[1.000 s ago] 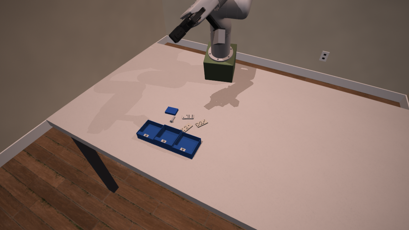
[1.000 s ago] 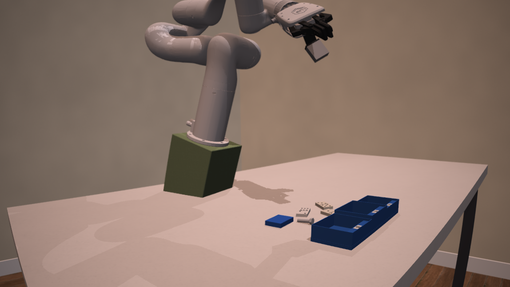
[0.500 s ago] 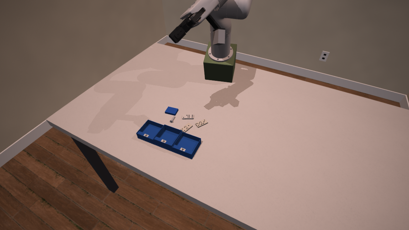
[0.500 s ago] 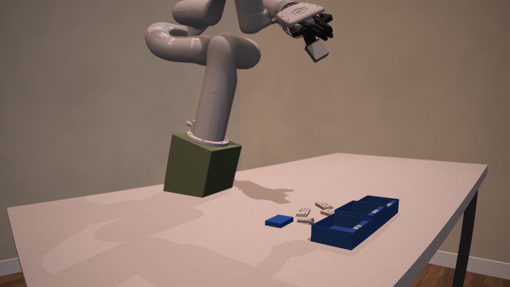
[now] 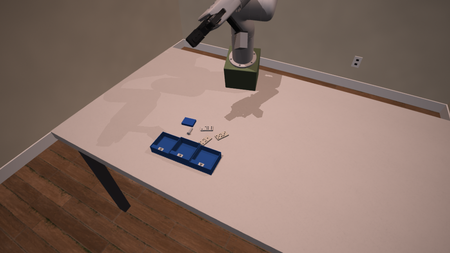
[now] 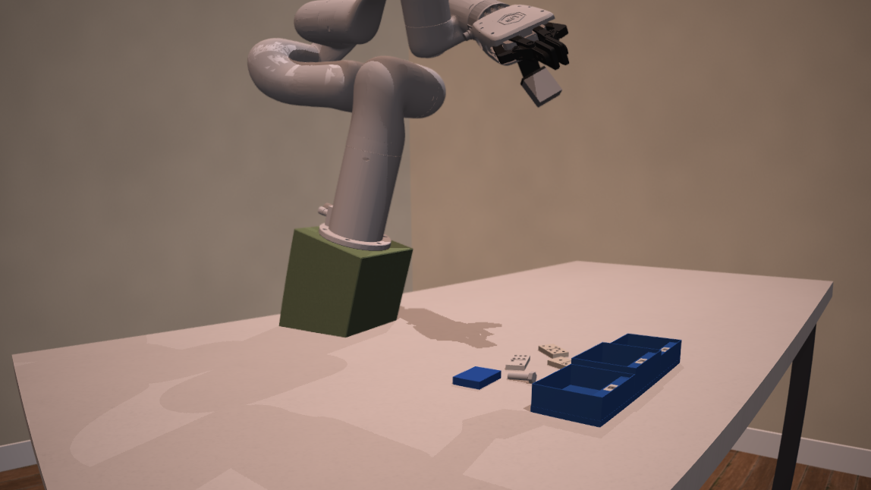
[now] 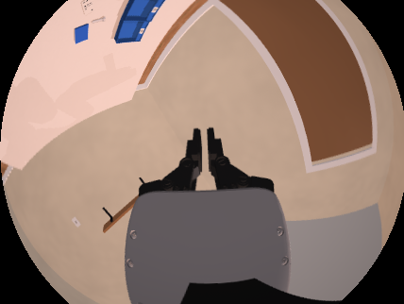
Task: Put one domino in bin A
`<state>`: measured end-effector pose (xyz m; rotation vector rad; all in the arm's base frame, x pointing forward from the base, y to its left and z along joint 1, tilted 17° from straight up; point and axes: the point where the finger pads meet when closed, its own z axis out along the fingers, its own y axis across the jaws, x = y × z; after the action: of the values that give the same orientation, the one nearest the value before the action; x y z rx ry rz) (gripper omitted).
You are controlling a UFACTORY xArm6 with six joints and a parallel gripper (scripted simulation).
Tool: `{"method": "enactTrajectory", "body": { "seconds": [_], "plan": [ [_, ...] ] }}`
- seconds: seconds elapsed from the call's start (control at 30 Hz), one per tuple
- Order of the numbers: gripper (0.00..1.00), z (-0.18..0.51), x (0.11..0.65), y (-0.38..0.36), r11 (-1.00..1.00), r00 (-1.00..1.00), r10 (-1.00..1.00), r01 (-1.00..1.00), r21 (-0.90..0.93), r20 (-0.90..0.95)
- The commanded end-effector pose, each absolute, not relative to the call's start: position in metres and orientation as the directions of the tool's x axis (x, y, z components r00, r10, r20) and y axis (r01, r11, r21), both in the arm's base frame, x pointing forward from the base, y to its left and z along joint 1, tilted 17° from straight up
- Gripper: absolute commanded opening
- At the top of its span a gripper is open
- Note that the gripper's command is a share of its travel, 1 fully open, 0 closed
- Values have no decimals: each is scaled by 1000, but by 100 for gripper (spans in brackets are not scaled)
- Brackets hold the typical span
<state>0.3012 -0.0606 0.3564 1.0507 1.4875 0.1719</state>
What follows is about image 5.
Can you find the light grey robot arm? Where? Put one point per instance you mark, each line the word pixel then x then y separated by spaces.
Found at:
pixel 242 30

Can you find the blue rack of bins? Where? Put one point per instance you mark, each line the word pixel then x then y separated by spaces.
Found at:
pixel 186 152

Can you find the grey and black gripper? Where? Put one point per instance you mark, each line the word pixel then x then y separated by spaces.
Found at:
pixel 212 18

